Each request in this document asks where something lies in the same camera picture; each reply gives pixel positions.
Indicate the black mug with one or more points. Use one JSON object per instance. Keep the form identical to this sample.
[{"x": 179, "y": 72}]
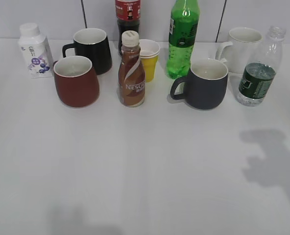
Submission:
[{"x": 92, "y": 43}]

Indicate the yellow paper cup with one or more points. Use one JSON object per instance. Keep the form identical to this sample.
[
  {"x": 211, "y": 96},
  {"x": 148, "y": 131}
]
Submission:
[{"x": 149, "y": 65}]

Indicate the white blueberry yogurt carton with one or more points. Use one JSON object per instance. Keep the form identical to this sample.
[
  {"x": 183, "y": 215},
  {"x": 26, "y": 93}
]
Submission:
[{"x": 36, "y": 51}]

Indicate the clear water bottle green label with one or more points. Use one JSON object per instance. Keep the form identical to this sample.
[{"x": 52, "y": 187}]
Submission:
[{"x": 261, "y": 68}]

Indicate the dark cola bottle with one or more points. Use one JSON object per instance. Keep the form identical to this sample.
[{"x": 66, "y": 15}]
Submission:
[{"x": 128, "y": 14}]

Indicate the white paper cup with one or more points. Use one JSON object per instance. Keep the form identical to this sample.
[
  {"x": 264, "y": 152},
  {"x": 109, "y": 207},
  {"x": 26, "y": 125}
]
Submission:
[{"x": 149, "y": 48}]

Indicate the green soda bottle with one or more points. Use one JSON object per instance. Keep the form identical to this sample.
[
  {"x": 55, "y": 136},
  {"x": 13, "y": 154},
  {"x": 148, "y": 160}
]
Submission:
[{"x": 183, "y": 26}]

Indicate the brown Nescafe coffee bottle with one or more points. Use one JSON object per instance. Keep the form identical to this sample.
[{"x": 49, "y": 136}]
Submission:
[{"x": 131, "y": 75}]

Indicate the white mug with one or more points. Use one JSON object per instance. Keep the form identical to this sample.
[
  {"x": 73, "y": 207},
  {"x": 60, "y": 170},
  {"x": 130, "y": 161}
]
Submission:
[{"x": 237, "y": 50}]

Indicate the dark grey mug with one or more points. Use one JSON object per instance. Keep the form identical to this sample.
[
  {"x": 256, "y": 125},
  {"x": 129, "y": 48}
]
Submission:
[{"x": 204, "y": 86}]

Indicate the red mug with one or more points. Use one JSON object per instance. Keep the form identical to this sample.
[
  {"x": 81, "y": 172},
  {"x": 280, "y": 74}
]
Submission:
[{"x": 76, "y": 81}]

